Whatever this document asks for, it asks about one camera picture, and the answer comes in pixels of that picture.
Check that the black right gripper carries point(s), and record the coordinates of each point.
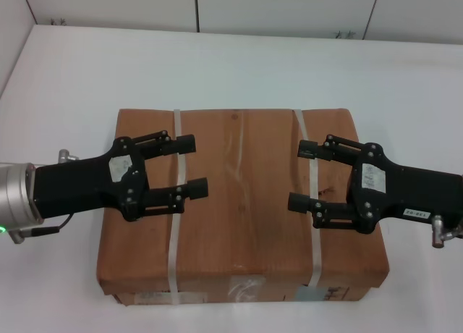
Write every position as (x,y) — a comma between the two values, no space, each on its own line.
(405,188)

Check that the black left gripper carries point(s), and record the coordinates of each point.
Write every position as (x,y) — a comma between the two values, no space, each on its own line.
(72,184)

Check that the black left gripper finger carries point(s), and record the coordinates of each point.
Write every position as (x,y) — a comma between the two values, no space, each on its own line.
(197,188)

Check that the brown paper-wrapped cardboard box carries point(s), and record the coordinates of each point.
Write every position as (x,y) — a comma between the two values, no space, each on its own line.
(246,221)

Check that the grey-blue box sticker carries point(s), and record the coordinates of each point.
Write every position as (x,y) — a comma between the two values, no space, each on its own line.
(310,294)

